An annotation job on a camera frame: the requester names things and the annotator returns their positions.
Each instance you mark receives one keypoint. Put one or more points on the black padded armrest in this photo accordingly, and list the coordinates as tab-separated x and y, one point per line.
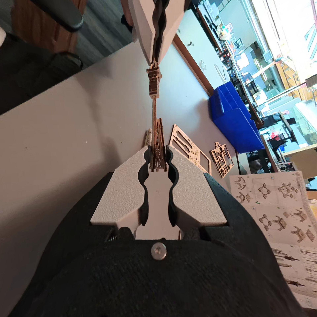
66	14

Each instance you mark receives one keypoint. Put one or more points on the paper instruction sheet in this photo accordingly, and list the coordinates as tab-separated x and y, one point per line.
279	205

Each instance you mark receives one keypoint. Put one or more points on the irregular wooden cutout sheet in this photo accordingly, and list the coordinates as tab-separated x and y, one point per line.
215	152

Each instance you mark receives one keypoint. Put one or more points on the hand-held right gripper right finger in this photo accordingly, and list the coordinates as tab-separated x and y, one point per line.
195	198

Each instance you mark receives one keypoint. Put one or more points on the blue plastic bin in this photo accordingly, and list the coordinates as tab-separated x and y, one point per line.
235	123

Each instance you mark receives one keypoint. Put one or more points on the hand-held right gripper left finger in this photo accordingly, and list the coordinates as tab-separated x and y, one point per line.
121	195

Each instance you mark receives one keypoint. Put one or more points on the wooden sheet with long slots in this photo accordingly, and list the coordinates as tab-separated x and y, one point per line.
177	135

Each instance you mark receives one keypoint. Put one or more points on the narrow wooden lattice strip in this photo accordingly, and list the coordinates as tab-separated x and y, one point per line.
148	138

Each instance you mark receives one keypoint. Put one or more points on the black office chair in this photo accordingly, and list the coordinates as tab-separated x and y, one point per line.
29	74

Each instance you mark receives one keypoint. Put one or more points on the wooden lattice tower panel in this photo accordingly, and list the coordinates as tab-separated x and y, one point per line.
159	148

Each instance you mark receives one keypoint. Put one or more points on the wooden tower spire piece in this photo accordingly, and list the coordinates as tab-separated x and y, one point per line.
154	81

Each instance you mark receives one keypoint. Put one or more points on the white board with brown frame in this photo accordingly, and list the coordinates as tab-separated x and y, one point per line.
198	49

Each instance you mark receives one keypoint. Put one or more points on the brown wooden cabinet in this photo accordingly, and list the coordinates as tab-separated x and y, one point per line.
32	24

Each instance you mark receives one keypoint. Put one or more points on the grey desk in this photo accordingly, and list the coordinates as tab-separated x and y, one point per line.
62	148

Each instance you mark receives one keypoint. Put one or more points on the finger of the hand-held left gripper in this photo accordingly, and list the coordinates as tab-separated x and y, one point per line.
173	14
143	19

